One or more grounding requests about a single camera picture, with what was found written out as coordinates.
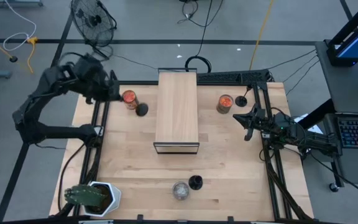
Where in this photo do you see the white paper sheet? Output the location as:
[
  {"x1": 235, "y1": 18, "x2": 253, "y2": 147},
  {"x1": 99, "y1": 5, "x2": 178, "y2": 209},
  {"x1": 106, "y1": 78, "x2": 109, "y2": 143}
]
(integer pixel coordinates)
[{"x1": 293, "y1": 114, "x2": 324, "y2": 135}]

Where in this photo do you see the yellow cord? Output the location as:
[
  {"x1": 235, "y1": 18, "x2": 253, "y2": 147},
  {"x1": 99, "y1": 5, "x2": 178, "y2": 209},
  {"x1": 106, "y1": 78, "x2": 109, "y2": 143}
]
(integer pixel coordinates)
[{"x1": 26, "y1": 36, "x2": 39, "y2": 75}]

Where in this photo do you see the backlit rainbow keyboard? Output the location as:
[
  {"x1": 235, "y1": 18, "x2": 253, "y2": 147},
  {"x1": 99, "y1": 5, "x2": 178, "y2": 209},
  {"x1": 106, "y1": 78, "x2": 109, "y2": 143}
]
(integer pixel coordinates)
[{"x1": 337, "y1": 117, "x2": 358, "y2": 149}]

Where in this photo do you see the jasmine sandalwood candle tin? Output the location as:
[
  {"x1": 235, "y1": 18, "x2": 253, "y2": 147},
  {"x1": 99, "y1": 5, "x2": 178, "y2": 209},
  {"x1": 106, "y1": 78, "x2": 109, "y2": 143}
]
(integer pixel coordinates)
[{"x1": 172, "y1": 181, "x2": 190, "y2": 201}]

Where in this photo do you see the yellow hanging cable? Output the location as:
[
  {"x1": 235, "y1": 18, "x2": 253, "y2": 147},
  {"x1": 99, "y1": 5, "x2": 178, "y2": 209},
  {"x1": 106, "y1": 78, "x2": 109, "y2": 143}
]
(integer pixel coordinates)
[{"x1": 249, "y1": 0, "x2": 275, "y2": 71}]

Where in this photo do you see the black lid near left jar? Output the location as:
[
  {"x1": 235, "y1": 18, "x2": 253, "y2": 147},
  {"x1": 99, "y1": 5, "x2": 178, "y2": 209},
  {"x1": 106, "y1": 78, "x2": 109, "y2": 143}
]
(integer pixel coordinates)
[{"x1": 135, "y1": 103, "x2": 149, "y2": 118}]

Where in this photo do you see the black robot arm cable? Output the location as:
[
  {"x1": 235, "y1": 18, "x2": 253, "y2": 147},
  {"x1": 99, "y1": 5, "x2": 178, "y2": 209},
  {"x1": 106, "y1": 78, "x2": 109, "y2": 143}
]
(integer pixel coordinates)
[{"x1": 308, "y1": 151, "x2": 358, "y2": 202}]

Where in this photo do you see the thin black cable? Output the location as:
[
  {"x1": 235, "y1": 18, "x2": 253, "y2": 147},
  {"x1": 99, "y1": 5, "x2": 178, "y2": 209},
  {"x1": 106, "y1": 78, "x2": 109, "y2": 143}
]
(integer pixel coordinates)
[{"x1": 267, "y1": 49, "x2": 318, "y2": 71}]

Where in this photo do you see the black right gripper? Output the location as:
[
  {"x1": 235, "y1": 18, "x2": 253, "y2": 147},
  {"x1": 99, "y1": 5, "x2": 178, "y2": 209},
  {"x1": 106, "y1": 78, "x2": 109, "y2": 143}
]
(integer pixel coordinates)
[{"x1": 232, "y1": 105, "x2": 281, "y2": 142}]

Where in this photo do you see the black aluminium frame rail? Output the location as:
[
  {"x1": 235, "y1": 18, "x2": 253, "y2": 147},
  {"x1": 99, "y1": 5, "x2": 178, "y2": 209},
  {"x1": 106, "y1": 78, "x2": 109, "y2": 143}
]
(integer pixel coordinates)
[
  {"x1": 56, "y1": 80, "x2": 161, "y2": 218},
  {"x1": 252, "y1": 81, "x2": 315, "y2": 222}
]

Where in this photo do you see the white cable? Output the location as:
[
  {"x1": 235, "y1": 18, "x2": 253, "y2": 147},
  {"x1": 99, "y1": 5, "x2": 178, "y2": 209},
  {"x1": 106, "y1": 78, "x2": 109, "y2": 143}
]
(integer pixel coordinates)
[{"x1": 3, "y1": 0, "x2": 38, "y2": 52}]

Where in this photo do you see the white hexagonal plant pot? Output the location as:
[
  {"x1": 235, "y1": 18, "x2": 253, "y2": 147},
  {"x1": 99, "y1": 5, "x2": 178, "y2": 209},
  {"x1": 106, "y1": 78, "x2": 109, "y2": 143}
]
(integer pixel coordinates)
[{"x1": 82, "y1": 181, "x2": 122, "y2": 218}]

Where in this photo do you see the black candlestick holder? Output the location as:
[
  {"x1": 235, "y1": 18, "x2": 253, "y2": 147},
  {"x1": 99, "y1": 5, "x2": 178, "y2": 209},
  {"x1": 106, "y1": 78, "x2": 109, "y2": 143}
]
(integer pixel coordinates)
[
  {"x1": 188, "y1": 175, "x2": 204, "y2": 191},
  {"x1": 234, "y1": 83, "x2": 254, "y2": 108}
]

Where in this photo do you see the rustic candle tin orange wax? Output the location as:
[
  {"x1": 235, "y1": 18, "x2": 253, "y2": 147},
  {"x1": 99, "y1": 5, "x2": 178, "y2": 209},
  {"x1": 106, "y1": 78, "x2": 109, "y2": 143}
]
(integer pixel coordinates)
[{"x1": 216, "y1": 94, "x2": 234, "y2": 114}]

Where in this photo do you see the computer monitor blue screen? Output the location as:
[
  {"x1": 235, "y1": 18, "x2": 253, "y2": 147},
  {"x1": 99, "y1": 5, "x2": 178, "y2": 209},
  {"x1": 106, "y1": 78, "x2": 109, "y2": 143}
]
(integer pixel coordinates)
[{"x1": 326, "y1": 0, "x2": 358, "y2": 67}]

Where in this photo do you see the apple heart label candle tin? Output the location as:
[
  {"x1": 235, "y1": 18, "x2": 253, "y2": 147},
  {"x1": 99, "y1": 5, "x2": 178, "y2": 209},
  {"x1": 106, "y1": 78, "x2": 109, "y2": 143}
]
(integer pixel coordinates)
[{"x1": 121, "y1": 90, "x2": 140, "y2": 110}]

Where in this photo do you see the dark grey rolling cart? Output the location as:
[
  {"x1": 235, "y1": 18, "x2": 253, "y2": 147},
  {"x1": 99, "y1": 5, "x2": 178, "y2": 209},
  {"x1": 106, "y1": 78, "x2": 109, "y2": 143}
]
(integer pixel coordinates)
[{"x1": 323, "y1": 112, "x2": 358, "y2": 193}]

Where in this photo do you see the grey desk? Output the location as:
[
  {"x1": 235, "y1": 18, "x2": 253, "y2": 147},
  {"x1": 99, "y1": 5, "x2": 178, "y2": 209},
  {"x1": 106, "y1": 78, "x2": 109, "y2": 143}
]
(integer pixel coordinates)
[{"x1": 314, "y1": 40, "x2": 358, "y2": 114}]

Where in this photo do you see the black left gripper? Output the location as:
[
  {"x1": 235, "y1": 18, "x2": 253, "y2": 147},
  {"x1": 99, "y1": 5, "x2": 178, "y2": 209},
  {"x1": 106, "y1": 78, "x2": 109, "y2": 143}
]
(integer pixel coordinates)
[{"x1": 73, "y1": 54, "x2": 122, "y2": 105}]

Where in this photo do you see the black tangled cable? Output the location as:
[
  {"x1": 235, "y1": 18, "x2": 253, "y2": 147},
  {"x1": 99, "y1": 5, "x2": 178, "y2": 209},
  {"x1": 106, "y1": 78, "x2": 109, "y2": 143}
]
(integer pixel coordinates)
[{"x1": 177, "y1": 0, "x2": 225, "y2": 28}]

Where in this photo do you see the black keyboard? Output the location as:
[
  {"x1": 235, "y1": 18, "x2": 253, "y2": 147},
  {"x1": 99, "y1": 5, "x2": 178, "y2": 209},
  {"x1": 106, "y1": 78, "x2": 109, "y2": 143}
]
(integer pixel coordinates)
[{"x1": 196, "y1": 68, "x2": 272, "y2": 85}]

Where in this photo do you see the green cactus plant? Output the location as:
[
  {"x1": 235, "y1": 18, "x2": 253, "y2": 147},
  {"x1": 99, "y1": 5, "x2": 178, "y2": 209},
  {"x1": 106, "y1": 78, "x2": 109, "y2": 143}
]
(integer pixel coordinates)
[{"x1": 63, "y1": 184, "x2": 108, "y2": 208}]

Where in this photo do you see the black looped cable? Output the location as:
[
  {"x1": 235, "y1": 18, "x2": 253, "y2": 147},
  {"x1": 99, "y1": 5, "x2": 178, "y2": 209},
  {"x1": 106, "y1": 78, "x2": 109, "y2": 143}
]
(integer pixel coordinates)
[{"x1": 184, "y1": 0, "x2": 213, "y2": 74}]

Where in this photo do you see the black floor fan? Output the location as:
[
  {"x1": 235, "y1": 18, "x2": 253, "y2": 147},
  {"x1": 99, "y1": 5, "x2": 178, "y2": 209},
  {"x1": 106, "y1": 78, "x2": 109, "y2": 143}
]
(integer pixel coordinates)
[{"x1": 70, "y1": 0, "x2": 117, "y2": 62}]

